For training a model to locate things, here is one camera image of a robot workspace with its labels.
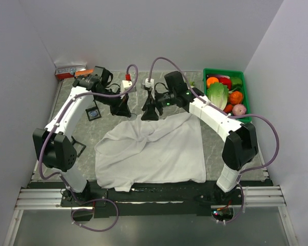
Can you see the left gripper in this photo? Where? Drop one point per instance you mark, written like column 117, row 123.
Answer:
column 122, row 108

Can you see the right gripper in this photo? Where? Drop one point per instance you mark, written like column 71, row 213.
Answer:
column 150, row 107

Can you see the white t-shirt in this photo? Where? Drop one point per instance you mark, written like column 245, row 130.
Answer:
column 169, row 150

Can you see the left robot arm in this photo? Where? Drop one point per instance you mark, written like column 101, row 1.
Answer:
column 53, row 144

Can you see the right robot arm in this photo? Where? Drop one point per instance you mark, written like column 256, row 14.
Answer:
column 240, row 140

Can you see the orange tube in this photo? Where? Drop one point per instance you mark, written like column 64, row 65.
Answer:
column 83, row 72

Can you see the orange toy fruit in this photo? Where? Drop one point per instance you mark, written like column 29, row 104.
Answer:
column 211, row 80

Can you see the toy napa cabbage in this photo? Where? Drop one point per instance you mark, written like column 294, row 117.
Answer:
column 217, row 93

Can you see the red white box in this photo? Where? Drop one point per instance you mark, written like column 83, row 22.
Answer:
column 68, row 72

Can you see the toy carrot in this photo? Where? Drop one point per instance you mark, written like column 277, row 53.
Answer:
column 228, row 109

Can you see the green plastic crate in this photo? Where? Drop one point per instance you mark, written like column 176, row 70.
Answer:
column 209, row 72

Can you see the red toy pepper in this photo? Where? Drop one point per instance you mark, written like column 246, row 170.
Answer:
column 226, row 81

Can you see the orange toy pumpkin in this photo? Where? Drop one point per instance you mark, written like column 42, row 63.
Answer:
column 236, row 97

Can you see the pink toy onion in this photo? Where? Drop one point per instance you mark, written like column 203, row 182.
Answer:
column 239, row 109

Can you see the green toy pepper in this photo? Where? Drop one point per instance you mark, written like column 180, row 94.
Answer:
column 236, row 82

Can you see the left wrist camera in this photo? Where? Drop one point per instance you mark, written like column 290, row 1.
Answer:
column 127, row 85

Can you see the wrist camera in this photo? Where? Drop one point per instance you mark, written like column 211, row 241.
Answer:
column 127, row 85
column 148, row 85

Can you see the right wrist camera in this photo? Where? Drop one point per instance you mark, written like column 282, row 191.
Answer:
column 148, row 85

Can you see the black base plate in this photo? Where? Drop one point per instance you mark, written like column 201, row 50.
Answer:
column 166, row 199

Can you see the aluminium rail frame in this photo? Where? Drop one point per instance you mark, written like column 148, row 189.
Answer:
column 47, row 195

